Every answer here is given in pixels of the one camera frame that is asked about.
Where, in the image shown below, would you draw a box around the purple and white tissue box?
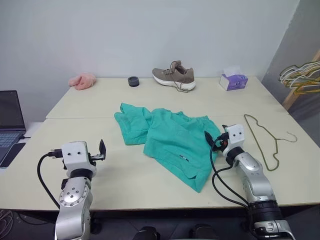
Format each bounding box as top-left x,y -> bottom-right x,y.
219,66 -> 249,91

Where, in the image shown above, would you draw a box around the black round lid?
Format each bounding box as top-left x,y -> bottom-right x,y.
127,76 -> 141,88

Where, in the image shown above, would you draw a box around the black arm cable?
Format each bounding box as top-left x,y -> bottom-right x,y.
36,148 -> 63,210
210,139 -> 251,208

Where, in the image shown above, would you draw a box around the coiled floor cable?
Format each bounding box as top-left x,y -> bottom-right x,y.
0,208 -> 15,240

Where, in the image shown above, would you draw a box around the black smartphone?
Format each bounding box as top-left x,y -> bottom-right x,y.
0,142 -> 27,169

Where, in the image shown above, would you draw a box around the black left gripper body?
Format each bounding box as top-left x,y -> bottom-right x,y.
87,151 -> 107,166

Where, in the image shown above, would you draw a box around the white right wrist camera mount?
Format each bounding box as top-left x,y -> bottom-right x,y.
223,123 -> 246,151

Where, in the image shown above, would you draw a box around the green garment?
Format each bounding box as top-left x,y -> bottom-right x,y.
113,102 -> 222,194

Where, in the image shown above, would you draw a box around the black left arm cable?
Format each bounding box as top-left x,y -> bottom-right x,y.
36,148 -> 63,210

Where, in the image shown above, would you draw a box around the dark laptop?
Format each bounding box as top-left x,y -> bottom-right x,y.
0,90 -> 27,164

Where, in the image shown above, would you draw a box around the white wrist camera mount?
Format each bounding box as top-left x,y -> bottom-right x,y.
223,123 -> 246,151
60,140 -> 98,174

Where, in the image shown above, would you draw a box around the olive wire hanger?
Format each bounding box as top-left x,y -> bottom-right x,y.
243,113 -> 299,172

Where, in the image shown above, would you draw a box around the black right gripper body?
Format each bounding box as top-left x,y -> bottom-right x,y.
213,132 -> 230,152

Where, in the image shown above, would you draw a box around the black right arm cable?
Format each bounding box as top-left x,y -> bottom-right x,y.
210,139 -> 251,208

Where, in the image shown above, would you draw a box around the pink plush cloth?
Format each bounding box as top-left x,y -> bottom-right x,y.
68,72 -> 97,91

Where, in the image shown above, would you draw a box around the dark rounded shape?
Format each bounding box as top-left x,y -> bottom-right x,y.
190,223 -> 214,240
134,225 -> 161,240

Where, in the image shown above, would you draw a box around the white wire hanger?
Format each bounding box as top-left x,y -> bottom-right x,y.
278,60 -> 320,88

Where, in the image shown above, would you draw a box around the brown sneaker with white sole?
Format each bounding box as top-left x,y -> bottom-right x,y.
151,59 -> 197,94

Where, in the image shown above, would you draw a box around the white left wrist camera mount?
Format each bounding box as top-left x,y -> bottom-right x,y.
60,140 -> 98,174

